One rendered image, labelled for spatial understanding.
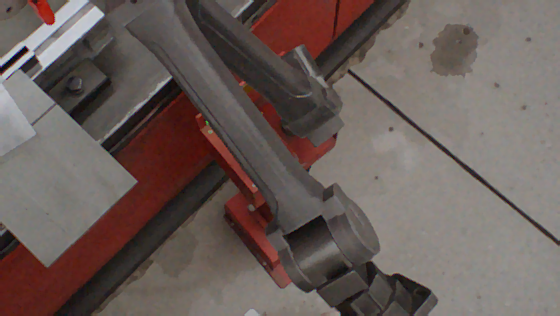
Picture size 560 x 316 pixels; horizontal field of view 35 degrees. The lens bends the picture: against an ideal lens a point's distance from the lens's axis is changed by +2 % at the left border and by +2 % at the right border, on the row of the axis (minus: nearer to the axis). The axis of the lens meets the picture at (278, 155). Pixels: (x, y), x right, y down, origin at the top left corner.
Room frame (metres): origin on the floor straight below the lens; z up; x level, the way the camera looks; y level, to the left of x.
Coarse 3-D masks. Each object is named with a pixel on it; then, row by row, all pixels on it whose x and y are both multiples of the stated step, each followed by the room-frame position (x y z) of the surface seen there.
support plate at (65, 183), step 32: (32, 96) 0.49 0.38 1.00; (32, 128) 0.44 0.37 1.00; (64, 128) 0.44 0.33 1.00; (32, 160) 0.39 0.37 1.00; (64, 160) 0.39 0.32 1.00; (96, 160) 0.39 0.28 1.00; (0, 192) 0.34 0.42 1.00; (32, 192) 0.34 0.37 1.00; (64, 192) 0.34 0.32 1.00; (96, 192) 0.34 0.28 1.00; (128, 192) 0.34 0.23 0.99; (32, 224) 0.29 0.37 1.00; (64, 224) 0.29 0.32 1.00
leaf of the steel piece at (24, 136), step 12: (0, 96) 0.50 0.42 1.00; (0, 108) 0.48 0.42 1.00; (12, 108) 0.48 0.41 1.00; (0, 120) 0.46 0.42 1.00; (12, 120) 0.46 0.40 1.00; (24, 120) 0.46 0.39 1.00; (0, 132) 0.44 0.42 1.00; (12, 132) 0.44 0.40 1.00; (24, 132) 0.44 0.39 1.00; (0, 144) 0.42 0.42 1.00; (12, 144) 0.42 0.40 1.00; (24, 144) 0.41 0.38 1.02; (0, 156) 0.40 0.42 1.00; (12, 156) 0.40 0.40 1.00
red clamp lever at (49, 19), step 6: (30, 0) 0.55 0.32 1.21; (36, 0) 0.54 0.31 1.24; (42, 0) 0.55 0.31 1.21; (36, 6) 0.54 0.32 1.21; (42, 6) 0.54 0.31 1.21; (48, 6) 0.55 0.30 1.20; (36, 12) 0.54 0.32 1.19; (42, 12) 0.54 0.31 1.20; (48, 12) 0.54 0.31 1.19; (42, 18) 0.54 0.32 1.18; (48, 18) 0.54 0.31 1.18; (54, 18) 0.55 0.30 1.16; (48, 24) 0.54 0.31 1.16
